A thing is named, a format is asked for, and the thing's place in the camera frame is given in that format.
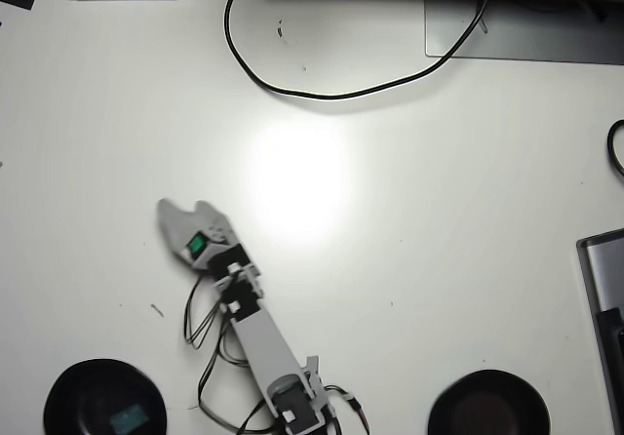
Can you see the grey laptop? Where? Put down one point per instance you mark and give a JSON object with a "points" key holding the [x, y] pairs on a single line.
{"points": [[604, 269]]}

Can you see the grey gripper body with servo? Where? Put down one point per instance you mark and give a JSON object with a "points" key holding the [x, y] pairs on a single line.
{"points": [[196, 246]]}

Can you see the blue sponge cube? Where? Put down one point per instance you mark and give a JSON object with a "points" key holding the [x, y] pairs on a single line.
{"points": [[129, 418]]}

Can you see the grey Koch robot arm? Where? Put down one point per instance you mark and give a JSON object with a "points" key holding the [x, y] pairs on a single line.
{"points": [[263, 342]]}

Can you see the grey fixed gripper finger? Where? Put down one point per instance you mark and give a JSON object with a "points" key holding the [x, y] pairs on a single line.
{"points": [[173, 223]]}

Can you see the black bowl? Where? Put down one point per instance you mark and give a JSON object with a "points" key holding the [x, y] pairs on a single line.
{"points": [[487, 406], [73, 406]]}

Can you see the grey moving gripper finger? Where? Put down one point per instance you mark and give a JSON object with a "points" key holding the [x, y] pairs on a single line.
{"points": [[212, 225]]}

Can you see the grey monitor stand base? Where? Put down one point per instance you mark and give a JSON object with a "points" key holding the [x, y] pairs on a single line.
{"points": [[536, 35]]}

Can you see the dark flat device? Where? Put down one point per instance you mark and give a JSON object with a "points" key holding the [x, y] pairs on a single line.
{"points": [[613, 357]]}

